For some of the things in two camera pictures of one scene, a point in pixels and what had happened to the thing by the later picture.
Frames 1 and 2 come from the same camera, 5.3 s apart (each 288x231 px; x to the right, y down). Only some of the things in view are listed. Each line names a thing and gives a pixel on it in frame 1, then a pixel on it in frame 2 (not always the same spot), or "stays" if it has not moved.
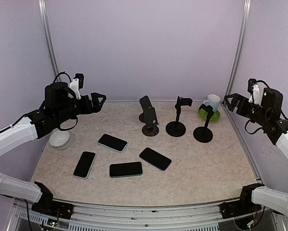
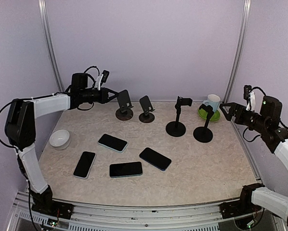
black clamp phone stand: (177, 128) stays
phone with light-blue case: (112, 143) stays
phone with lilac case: (83, 167) stays
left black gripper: (96, 107) → (104, 95)
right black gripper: (242, 103) → (235, 106)
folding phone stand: (149, 117) → (124, 112)
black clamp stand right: (204, 134) stays
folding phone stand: (145, 103) stays
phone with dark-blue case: (155, 158) stays
